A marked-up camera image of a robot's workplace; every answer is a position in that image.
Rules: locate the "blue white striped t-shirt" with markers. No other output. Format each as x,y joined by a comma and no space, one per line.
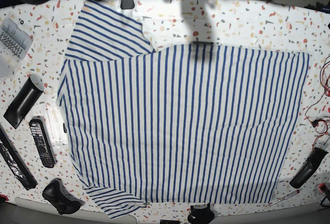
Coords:
198,123

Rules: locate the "black TV remote control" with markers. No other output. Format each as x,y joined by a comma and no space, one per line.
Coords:
42,143

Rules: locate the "black game controller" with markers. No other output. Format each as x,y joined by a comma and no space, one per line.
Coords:
53,194

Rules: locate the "red tipped screwdriver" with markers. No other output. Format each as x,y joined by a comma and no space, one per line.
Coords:
288,196

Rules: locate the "clear plastic screw box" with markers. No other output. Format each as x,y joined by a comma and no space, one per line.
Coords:
15,43

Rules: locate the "long black wrapped bar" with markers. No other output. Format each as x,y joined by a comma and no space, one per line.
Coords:
15,163

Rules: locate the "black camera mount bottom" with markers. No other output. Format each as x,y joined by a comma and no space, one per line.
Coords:
200,214

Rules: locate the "black handle right side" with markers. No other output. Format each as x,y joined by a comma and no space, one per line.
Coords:
308,169

